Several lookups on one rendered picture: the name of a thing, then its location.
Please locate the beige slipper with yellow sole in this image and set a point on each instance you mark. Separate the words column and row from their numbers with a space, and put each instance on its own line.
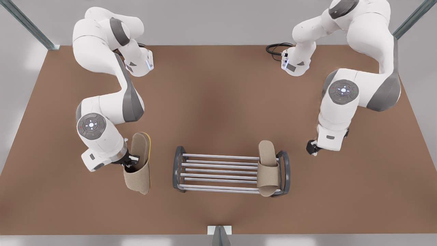
column 139, row 164

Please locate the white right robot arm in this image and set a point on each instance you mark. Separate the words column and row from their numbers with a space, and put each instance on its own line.
column 99, row 51

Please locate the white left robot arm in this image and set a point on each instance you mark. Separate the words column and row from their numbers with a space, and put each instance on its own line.
column 368, row 37

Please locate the grey metal shoe rack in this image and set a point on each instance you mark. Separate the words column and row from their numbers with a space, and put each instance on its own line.
column 218, row 172

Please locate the silver frame post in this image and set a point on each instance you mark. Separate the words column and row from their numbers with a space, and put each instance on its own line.
column 219, row 235
column 411, row 18
column 27, row 23

